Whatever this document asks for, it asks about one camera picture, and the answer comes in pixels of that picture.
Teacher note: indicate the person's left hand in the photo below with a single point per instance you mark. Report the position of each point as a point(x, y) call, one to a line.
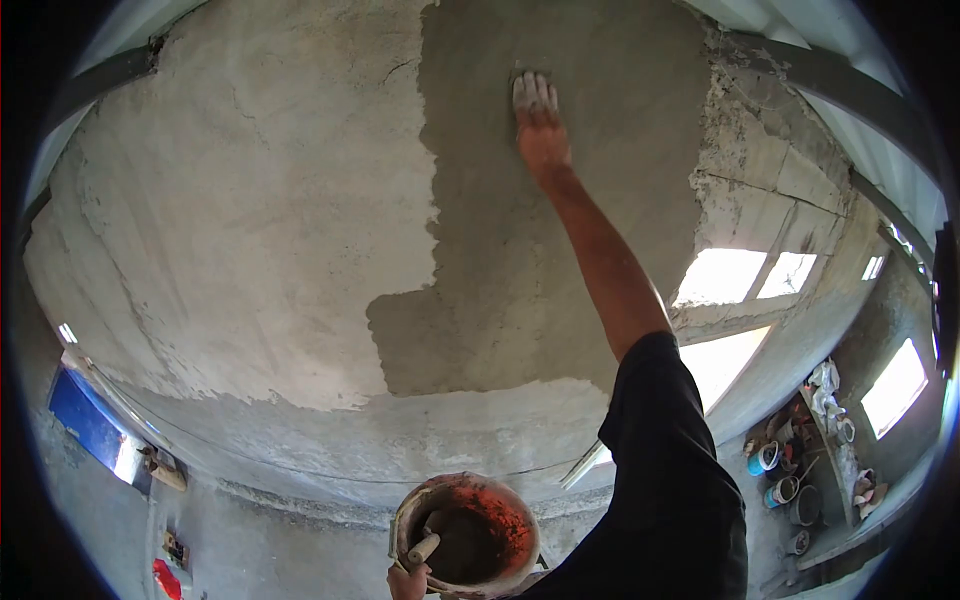
point(407, 583)

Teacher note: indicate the person's right hand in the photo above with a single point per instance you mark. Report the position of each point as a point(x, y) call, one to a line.
point(541, 139)

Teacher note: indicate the person's left fingers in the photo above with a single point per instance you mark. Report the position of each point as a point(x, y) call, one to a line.
point(414, 571)

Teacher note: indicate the person's right fingers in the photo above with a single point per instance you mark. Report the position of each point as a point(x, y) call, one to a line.
point(534, 91)

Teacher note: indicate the mortar-stained orange bucket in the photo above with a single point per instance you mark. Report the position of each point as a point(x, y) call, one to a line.
point(487, 547)

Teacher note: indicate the red plastic object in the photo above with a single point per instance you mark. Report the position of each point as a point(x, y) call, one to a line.
point(167, 579)

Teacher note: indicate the wooden block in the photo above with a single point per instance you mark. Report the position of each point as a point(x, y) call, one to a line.
point(166, 471)

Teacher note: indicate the grey steel roof beam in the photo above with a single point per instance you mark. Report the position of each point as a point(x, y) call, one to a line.
point(840, 90)
point(97, 82)

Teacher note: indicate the blue door panel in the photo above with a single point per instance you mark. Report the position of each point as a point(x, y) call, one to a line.
point(90, 424)

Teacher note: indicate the cluttered shelf with paint cans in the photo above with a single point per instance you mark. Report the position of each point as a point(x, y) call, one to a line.
point(806, 465)

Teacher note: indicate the small bright window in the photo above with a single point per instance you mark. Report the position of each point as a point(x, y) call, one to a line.
point(894, 388)

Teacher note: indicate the divided wall window opening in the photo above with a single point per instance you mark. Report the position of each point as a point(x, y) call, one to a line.
point(724, 300)

